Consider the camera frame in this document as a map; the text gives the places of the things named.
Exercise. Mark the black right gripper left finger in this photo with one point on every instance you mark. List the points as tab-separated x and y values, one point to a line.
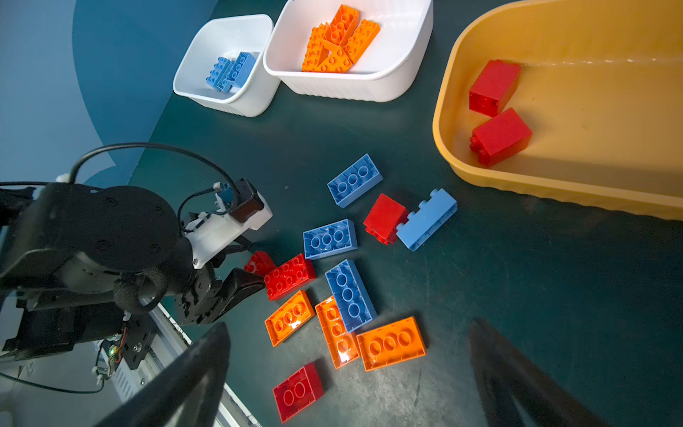
191	387

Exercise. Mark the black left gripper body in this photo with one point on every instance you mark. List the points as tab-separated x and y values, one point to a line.
77	245

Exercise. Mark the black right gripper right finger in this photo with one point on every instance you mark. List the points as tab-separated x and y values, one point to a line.
506	379

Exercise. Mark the blue lego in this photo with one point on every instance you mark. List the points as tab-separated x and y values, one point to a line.
218	78
329	240
354	181
429	217
352	299
241	69

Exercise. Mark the small red lego brick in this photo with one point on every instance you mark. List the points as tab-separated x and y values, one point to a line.
494	87

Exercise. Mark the orange lego row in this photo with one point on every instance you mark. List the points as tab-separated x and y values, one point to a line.
336	62

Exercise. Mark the small orange lego piece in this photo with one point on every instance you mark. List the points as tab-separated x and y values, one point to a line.
343	25

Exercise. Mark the left green circuit board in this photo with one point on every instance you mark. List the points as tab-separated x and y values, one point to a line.
109	355

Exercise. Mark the red lego bottom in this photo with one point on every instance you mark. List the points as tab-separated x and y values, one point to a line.
298	392

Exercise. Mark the small red lego lower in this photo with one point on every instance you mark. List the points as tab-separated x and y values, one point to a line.
260	264

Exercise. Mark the long red lego brick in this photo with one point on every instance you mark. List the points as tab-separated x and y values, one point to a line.
288	277

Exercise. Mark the blue lego on edge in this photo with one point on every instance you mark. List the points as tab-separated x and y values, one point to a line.
429	217

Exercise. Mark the white left plastic bin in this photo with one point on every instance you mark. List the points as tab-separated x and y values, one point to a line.
228	37

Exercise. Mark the white plastic bin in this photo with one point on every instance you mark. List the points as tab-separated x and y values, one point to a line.
385	71
228	37

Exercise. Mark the yellow plastic bin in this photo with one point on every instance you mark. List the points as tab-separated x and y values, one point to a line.
601	89

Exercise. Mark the white middle plastic bin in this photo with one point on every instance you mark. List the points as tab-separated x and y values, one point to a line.
385	71

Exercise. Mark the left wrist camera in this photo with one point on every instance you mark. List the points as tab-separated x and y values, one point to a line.
210	233

